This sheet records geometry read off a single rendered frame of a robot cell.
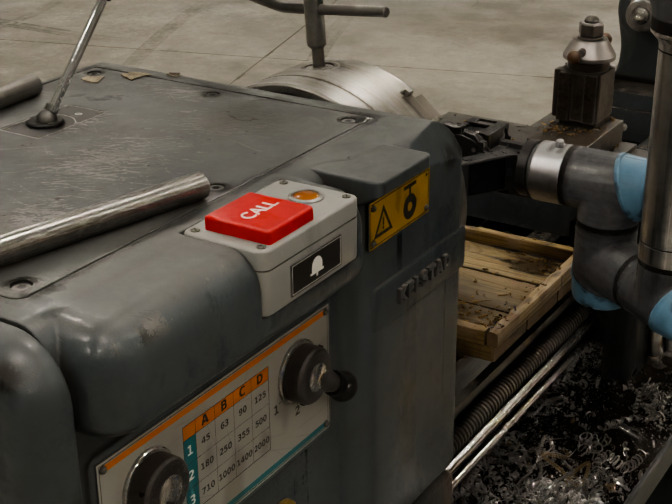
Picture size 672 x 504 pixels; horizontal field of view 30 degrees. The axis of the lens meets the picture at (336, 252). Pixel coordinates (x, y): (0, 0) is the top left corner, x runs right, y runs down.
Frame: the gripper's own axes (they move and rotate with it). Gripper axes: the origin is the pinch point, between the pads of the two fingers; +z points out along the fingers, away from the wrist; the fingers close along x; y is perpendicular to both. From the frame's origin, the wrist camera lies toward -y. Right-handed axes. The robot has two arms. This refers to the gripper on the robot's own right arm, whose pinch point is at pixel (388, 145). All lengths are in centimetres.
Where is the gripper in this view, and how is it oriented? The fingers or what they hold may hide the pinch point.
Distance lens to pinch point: 164.8
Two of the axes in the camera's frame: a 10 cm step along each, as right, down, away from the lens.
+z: -8.5, -2.1, 4.9
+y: 5.3, -3.4, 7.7
